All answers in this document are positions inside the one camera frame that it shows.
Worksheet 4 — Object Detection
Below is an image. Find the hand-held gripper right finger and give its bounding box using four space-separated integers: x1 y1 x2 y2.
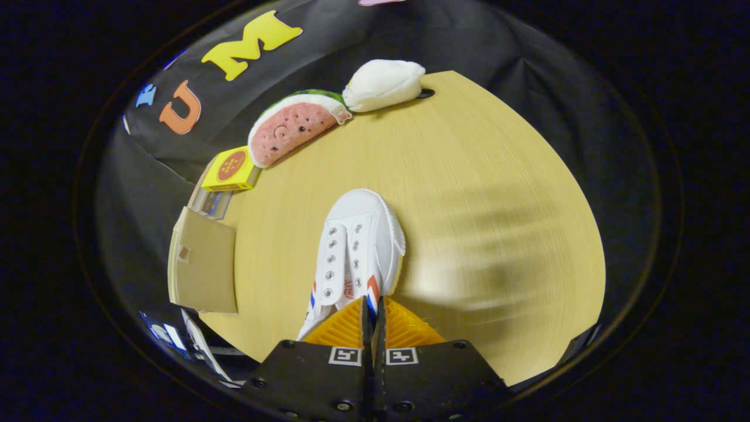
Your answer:
375 296 510 422

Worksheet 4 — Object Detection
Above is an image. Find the watermelon slice plush toy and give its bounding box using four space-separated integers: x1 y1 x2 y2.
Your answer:
248 89 353 169

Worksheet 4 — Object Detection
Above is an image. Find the dark flat object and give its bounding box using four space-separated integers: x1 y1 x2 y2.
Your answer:
557 322 602 369

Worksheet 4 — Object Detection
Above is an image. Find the blue book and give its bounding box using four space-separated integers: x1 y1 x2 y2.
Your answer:
202 190 230 220

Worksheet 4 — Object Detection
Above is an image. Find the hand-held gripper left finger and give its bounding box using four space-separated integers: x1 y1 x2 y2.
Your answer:
243 296 376 422

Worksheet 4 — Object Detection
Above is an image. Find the cream fabric storage box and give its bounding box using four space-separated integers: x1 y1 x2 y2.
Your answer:
168 206 238 314

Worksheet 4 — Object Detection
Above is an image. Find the white plush toy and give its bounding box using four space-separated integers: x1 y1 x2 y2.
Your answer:
342 59 435 113

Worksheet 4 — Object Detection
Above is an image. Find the yellow book with red circle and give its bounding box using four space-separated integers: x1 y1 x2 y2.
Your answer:
201 146 261 192

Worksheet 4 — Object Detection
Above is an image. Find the white canvas shoe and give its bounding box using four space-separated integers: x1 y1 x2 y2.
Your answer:
297 189 406 342

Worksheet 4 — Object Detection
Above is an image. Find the white laptop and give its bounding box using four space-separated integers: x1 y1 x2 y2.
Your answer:
182 309 244 387

